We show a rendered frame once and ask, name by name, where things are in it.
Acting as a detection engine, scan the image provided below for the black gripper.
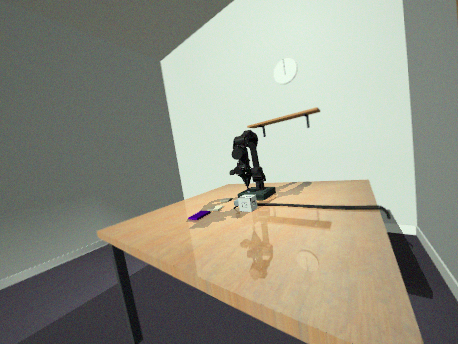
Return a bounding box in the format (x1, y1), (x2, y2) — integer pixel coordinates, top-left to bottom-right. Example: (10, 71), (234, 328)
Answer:
(229, 158), (263, 186)

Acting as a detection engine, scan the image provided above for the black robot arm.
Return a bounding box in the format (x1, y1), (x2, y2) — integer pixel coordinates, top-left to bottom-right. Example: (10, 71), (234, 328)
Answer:
(232, 130), (266, 190)

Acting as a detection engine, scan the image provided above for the purple rectangular block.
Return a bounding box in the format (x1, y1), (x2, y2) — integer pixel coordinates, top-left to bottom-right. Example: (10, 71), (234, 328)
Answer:
(188, 211), (210, 220)

